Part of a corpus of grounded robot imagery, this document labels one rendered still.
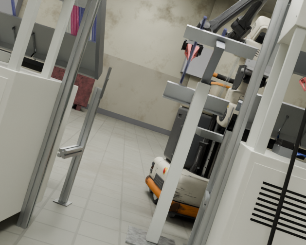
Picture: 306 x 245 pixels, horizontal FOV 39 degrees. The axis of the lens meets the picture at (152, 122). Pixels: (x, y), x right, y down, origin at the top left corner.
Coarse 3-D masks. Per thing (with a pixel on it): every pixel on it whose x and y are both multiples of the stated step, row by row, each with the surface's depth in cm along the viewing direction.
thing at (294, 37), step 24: (288, 24) 137; (288, 48) 126; (288, 72) 123; (264, 96) 151; (264, 120) 126; (264, 144) 125; (264, 168) 123; (288, 168) 118; (264, 192) 124; (288, 192) 123; (240, 216) 124; (264, 216) 124; (288, 216) 123; (240, 240) 125; (264, 240) 124; (288, 240) 123
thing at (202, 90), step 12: (204, 84) 204; (204, 96) 204; (192, 108) 205; (192, 120) 205; (192, 132) 205; (180, 144) 206; (180, 156) 206; (180, 168) 206; (168, 180) 207; (168, 192) 207; (168, 204) 207; (156, 216) 208; (132, 228) 220; (156, 228) 208; (132, 240) 202; (144, 240) 208; (156, 240) 208; (168, 240) 220
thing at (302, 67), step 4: (276, 44) 180; (276, 48) 182; (272, 52) 184; (276, 52) 183; (300, 52) 175; (304, 52) 175; (272, 56) 185; (300, 56) 176; (304, 56) 176; (272, 60) 187; (300, 60) 178; (304, 60) 177; (268, 64) 189; (272, 64) 188; (296, 64) 180; (300, 64) 179; (304, 64) 178; (296, 68) 181; (300, 68) 180; (304, 68) 180; (296, 72) 187; (300, 72) 182; (304, 72) 181; (304, 76) 187
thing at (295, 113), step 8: (256, 96) 203; (256, 104) 207; (288, 104) 201; (280, 112) 206; (288, 112) 204; (296, 112) 202; (248, 120) 216; (280, 120) 209; (288, 120) 207; (296, 120) 206; (288, 128) 211; (296, 128) 209; (304, 128) 208; (296, 136) 213; (304, 136) 211
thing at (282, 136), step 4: (248, 124) 215; (248, 128) 214; (272, 132) 214; (276, 132) 214; (272, 136) 212; (276, 136) 213; (280, 136) 213; (284, 136) 213; (288, 136) 214; (288, 140) 212; (292, 140) 212; (304, 140) 213; (300, 144) 212; (304, 144) 211
